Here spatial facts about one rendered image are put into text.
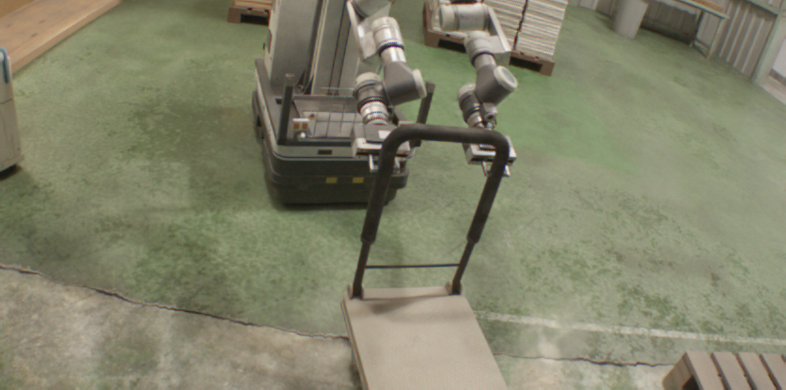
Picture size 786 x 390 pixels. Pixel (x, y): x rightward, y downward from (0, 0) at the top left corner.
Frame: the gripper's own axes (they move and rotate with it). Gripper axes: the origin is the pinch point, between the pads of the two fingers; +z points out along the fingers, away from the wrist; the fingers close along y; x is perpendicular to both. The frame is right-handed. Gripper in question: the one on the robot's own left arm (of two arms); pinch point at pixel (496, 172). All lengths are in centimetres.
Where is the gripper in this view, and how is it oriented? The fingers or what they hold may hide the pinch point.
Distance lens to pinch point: 151.0
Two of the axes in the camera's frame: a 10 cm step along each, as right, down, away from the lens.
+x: 2.5, -6.0, -7.6
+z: 1.4, 8.0, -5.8
